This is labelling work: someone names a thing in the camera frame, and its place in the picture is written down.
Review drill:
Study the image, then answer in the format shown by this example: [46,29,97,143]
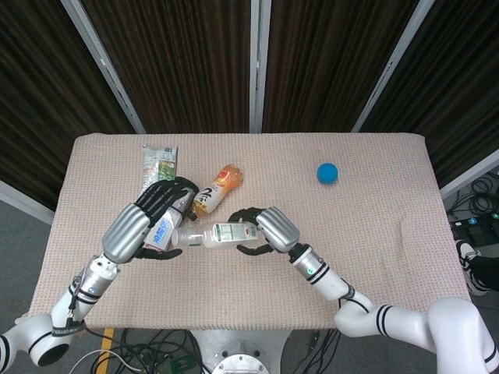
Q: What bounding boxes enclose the green circuit board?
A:
[169,356,196,374]

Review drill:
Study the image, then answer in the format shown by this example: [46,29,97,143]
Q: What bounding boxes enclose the black round can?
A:
[167,177,200,214]

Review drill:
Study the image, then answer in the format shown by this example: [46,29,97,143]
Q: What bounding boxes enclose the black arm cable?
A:
[65,268,104,337]
[337,286,371,313]

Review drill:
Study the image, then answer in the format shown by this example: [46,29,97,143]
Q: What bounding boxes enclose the white floor cable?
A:
[69,348,147,374]

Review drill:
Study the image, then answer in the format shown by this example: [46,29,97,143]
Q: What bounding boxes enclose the white green snack packet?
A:
[137,143,179,206]

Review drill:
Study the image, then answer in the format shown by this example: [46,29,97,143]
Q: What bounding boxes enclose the black coiled cables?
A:
[448,167,499,219]

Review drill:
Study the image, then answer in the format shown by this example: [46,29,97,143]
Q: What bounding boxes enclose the black power box green lights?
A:
[450,212,499,246]

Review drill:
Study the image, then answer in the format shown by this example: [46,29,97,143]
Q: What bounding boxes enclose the pink woven table cloth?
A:
[21,132,477,340]

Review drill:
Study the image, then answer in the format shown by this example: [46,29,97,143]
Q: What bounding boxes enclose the black floor cable bundle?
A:
[116,329,203,374]
[288,329,340,374]

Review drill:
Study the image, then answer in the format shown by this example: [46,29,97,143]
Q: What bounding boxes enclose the black white sneaker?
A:
[455,239,488,297]

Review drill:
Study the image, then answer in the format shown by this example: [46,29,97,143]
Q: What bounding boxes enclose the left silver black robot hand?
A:
[101,176,200,264]

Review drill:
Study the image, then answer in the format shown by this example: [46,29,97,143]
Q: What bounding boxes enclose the clear plastic bottle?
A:
[171,221,261,250]

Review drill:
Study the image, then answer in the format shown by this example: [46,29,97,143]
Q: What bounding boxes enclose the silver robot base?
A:
[190,329,293,374]

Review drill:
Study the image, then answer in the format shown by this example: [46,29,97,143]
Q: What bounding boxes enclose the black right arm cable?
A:
[337,286,371,313]

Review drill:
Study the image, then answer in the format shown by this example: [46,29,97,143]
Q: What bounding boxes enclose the black trouser leg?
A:
[469,252,499,291]

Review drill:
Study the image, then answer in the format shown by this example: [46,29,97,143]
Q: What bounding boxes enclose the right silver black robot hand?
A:
[228,206,301,258]

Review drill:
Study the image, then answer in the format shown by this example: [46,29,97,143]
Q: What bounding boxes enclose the orange drink bottle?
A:
[186,163,245,222]

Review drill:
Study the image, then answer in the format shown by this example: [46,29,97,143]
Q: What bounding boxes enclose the dark brown divider panel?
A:
[0,0,136,211]
[81,0,251,134]
[362,0,499,188]
[263,0,421,133]

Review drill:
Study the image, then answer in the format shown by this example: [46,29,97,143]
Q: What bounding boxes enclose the blue ball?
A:
[316,162,341,186]

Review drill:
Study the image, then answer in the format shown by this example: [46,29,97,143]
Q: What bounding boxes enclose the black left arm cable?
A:
[65,268,104,337]

